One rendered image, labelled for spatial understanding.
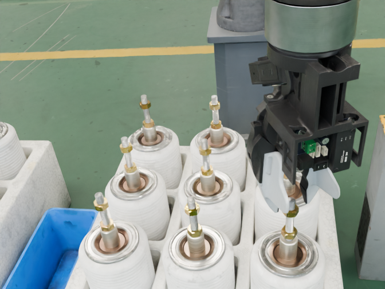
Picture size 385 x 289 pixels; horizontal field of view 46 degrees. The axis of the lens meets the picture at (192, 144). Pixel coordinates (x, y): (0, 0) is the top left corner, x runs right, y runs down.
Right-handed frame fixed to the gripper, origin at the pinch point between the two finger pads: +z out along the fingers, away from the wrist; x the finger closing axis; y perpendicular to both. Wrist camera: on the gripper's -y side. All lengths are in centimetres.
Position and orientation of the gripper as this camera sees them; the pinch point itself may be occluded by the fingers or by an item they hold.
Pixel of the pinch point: (289, 194)
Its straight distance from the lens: 54.2
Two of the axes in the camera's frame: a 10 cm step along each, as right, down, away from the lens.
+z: 0.9, 8.0, 6.0
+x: 9.6, -2.4, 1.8
